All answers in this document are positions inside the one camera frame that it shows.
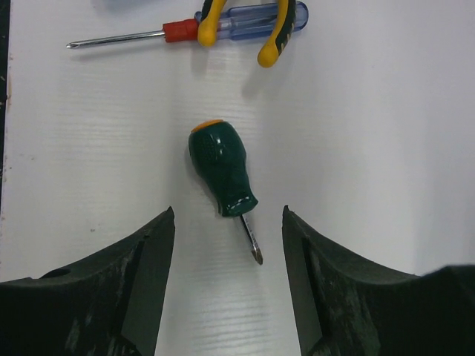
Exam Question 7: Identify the yellow handled pliers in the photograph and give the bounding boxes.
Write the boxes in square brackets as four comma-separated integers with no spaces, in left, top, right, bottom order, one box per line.
[197,1,308,68]

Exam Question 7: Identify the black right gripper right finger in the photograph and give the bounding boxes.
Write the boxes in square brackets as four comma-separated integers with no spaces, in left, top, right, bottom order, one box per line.
[282,209,474,355]

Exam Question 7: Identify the green handled short screwdriver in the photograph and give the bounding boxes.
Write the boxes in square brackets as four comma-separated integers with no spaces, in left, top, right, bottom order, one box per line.
[189,119,263,265]

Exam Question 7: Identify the red handled thin screwdriver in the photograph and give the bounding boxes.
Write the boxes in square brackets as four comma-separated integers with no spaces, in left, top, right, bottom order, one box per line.
[65,0,309,50]

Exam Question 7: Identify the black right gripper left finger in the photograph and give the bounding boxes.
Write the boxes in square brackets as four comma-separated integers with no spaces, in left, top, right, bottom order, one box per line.
[1,208,175,355]

